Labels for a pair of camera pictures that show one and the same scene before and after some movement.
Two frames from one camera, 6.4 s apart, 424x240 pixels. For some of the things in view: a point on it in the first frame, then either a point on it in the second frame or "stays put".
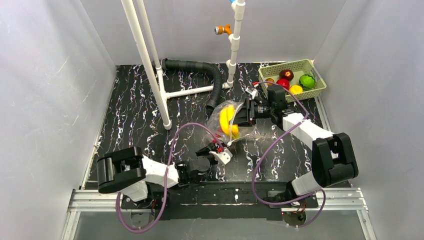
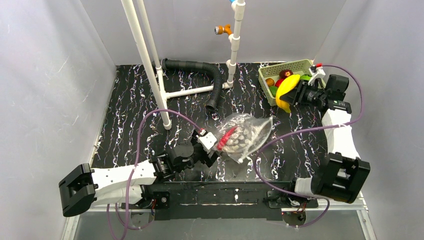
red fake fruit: [286, 74] stays put
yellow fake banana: [226, 114] → [287, 84]
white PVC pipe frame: [150, 72] stays put
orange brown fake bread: [270, 80] stays put
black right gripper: [247, 112] → [298, 94]
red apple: [284, 83] stays put
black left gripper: [211, 150] → [205, 156]
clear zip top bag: [221, 127] → [240, 135]
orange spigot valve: [221, 29] stays put
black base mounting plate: [221, 200] stays put
